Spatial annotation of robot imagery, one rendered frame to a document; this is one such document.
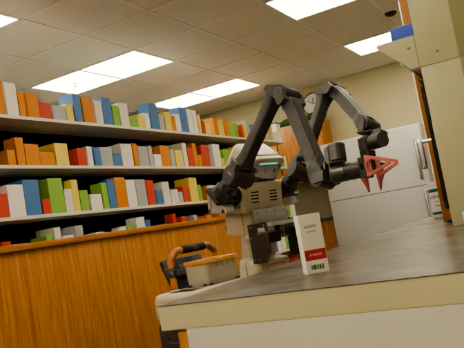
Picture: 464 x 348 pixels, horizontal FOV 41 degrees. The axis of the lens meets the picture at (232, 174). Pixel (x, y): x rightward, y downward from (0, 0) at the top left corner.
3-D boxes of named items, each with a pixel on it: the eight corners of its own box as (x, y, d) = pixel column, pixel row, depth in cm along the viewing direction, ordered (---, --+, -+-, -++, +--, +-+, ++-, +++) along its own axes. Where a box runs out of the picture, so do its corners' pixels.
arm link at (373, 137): (376, 128, 243) (358, 119, 240) (395, 121, 233) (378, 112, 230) (371, 156, 240) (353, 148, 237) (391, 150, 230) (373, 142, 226)
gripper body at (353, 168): (371, 157, 200) (349, 162, 204) (362, 156, 191) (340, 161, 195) (375, 177, 200) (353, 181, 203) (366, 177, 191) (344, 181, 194)
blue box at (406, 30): (431, 52, 210) (425, 26, 211) (424, 47, 201) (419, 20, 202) (401, 60, 214) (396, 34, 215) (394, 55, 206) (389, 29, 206)
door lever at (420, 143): (438, 166, 184) (440, 166, 186) (432, 134, 185) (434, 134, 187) (420, 169, 186) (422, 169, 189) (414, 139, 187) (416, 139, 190)
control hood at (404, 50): (440, 81, 211) (434, 52, 212) (420, 67, 182) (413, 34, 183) (407, 90, 216) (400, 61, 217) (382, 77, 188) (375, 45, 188)
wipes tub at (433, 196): (468, 212, 259) (461, 176, 261) (463, 214, 248) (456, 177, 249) (436, 217, 265) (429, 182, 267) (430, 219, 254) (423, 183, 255)
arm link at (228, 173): (286, 81, 237) (266, 74, 231) (306, 94, 226) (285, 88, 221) (239, 182, 251) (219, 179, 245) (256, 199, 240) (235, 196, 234)
